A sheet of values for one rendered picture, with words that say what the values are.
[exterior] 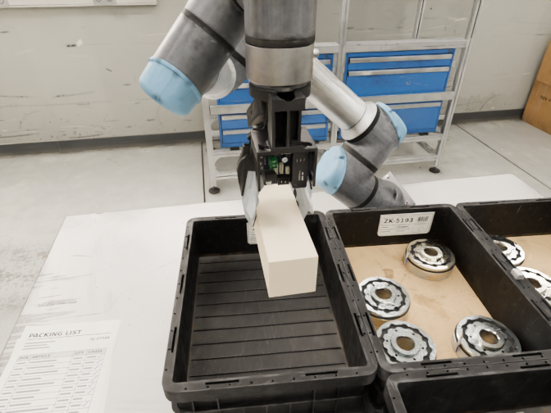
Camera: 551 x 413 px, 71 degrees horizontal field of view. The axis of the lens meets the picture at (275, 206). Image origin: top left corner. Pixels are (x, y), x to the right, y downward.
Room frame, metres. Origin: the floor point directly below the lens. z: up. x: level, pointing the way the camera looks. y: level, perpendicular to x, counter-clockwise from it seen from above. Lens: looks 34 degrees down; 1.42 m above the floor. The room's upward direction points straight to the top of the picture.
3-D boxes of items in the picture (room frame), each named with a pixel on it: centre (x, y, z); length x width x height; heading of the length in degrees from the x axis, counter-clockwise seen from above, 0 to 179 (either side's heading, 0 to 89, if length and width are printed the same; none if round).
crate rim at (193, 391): (0.50, 0.02, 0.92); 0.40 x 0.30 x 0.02; 6
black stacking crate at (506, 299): (0.52, -0.28, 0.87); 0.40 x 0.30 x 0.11; 6
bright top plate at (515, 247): (0.66, -0.50, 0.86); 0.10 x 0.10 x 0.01
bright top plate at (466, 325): (0.42, -0.36, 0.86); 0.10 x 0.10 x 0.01
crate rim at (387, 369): (0.52, -0.28, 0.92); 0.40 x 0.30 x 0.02; 6
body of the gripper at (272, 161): (0.44, -0.01, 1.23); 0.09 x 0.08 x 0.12; 10
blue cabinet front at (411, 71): (2.51, -0.78, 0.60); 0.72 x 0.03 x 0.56; 100
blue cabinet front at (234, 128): (2.37, 0.00, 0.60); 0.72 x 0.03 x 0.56; 100
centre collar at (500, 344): (0.42, -0.36, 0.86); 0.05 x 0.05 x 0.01
